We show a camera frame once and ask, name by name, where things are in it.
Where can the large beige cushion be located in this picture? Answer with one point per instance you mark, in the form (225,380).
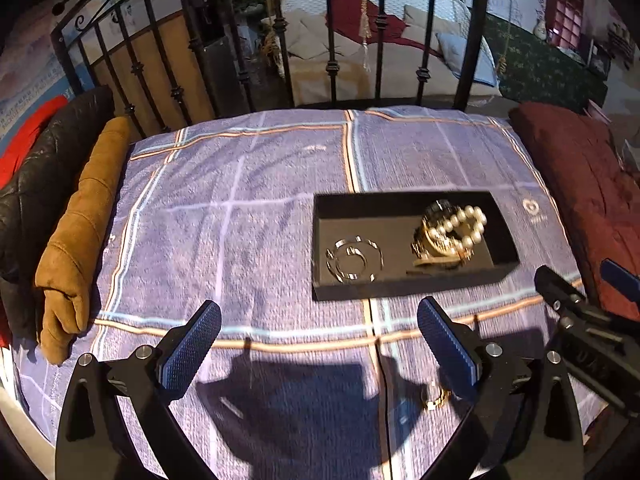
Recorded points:
(310,35)

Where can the wooden wall shelf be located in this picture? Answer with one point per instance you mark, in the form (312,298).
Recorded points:
(621,40)

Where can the black rectangular box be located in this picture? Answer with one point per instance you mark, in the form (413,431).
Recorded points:
(385,220)

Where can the light blue pillow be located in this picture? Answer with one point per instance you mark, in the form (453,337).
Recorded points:
(465,55)

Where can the small beige cushion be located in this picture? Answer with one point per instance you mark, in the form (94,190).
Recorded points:
(425,20)

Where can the blue plaid bedsheet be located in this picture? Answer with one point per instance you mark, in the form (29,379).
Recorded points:
(225,185)

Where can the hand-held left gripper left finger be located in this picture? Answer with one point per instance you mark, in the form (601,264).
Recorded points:
(192,347)

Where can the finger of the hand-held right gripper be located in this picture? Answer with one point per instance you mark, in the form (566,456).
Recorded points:
(555,285)
(622,282)

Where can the red pillow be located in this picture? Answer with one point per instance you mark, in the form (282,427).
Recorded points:
(345,15)

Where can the black quilted jacket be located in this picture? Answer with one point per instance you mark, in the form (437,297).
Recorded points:
(35,175)

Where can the red cabinet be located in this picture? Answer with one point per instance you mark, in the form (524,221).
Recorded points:
(565,10)

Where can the black framed picture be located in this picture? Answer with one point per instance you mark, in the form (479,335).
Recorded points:
(600,60)

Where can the small vase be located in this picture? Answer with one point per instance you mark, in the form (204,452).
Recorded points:
(540,30)

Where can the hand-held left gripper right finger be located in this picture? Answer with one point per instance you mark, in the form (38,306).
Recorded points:
(447,350)

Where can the black metal bed frame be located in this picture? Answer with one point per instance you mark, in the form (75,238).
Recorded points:
(381,35)

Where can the hanging tassel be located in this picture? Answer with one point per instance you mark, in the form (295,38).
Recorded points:
(365,20)

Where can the green patterned cloth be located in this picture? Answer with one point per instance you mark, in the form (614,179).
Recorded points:
(540,70)

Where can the silver bangle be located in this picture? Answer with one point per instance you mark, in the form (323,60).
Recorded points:
(345,243)

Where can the wooden board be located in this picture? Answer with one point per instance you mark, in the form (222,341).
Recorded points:
(167,45)

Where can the dark red cushion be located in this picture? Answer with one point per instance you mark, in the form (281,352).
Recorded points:
(575,175)

